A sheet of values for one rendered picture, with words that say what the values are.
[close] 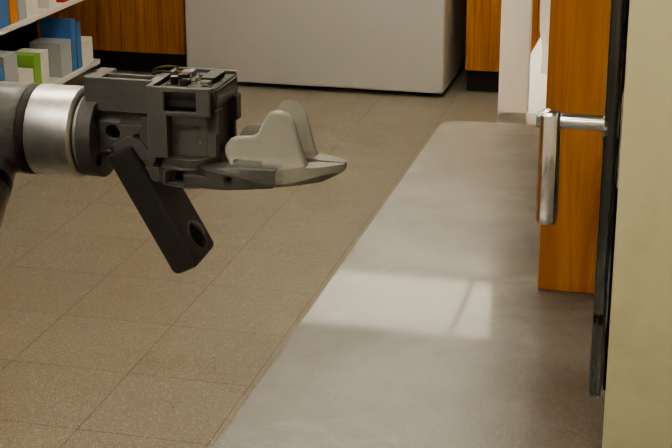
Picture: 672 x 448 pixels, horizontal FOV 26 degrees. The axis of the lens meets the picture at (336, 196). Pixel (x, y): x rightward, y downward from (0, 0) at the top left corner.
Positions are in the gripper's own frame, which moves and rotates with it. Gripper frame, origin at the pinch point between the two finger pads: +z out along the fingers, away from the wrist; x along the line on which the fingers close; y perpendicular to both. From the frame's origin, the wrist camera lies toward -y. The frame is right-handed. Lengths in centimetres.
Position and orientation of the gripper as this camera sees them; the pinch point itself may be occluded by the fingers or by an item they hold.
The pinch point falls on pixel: (329, 174)
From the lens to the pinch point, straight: 114.8
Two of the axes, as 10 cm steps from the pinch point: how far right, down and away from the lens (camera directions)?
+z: 9.7, 0.7, -2.3
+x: 2.4, -3.0, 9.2
